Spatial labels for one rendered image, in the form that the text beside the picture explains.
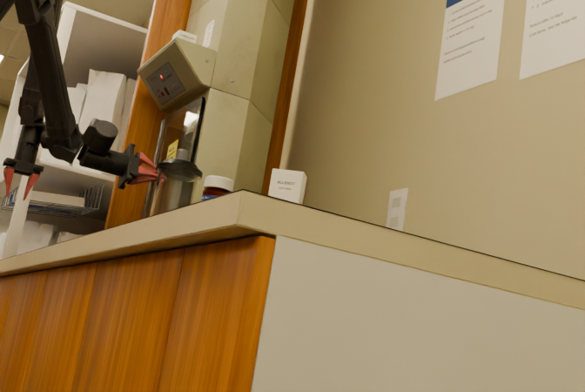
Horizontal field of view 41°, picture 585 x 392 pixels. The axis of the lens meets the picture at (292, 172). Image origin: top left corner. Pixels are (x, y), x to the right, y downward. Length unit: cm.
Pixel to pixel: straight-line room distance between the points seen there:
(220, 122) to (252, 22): 29
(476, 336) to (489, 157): 74
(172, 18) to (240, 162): 61
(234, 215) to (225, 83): 120
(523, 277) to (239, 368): 41
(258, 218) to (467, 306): 29
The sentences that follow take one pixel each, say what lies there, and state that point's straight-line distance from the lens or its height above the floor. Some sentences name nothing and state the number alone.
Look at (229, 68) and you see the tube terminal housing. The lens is 204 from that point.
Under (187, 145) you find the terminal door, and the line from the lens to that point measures 201.
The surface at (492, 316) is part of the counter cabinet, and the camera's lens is 102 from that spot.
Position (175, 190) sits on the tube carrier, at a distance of 178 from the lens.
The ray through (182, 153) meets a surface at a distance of 183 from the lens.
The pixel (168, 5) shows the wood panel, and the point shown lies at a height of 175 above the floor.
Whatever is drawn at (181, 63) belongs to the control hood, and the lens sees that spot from 203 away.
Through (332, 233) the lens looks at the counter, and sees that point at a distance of 88.
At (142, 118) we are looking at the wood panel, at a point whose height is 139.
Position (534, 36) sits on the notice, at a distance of 170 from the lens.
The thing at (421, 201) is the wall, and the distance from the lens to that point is 183.
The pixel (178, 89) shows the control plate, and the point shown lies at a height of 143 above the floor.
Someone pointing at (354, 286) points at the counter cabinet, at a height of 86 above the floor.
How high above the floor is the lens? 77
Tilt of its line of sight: 14 degrees up
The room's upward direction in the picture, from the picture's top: 9 degrees clockwise
